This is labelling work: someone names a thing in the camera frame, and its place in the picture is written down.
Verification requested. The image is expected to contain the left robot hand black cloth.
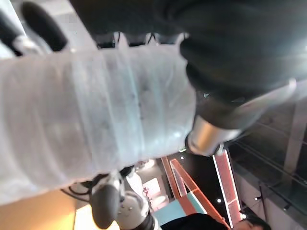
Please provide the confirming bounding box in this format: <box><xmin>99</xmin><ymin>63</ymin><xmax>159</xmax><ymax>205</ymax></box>
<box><xmin>69</xmin><ymin>0</ymin><xmax>307</xmax><ymax>230</ymax></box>

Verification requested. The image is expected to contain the clear plastic drink bottle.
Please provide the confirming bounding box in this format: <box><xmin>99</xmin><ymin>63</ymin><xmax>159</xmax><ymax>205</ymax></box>
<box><xmin>0</xmin><ymin>32</ymin><xmax>199</xmax><ymax>207</ymax></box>

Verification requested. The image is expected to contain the red white-edged upright panel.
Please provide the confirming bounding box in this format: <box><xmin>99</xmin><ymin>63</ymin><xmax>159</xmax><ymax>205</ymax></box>
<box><xmin>212</xmin><ymin>146</ymin><xmax>242</xmax><ymax>228</ymax></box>

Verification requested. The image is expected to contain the pink illuminated sign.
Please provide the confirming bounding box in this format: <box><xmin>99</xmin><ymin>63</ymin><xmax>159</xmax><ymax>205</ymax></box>
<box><xmin>142</xmin><ymin>177</ymin><xmax>170</xmax><ymax>211</ymax></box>

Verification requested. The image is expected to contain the person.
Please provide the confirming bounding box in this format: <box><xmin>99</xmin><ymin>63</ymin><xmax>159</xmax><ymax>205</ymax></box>
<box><xmin>160</xmin><ymin>212</ymin><xmax>273</xmax><ymax>230</ymax></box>

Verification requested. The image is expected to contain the red triangular frame structure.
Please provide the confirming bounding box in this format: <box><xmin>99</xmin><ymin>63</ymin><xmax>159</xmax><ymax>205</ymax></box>
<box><xmin>161</xmin><ymin>155</ymin><xmax>231</xmax><ymax>230</ymax></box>

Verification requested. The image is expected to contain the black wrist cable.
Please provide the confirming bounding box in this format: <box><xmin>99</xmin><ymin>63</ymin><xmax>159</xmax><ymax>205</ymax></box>
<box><xmin>61</xmin><ymin>182</ymin><xmax>94</xmax><ymax>196</ymax></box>

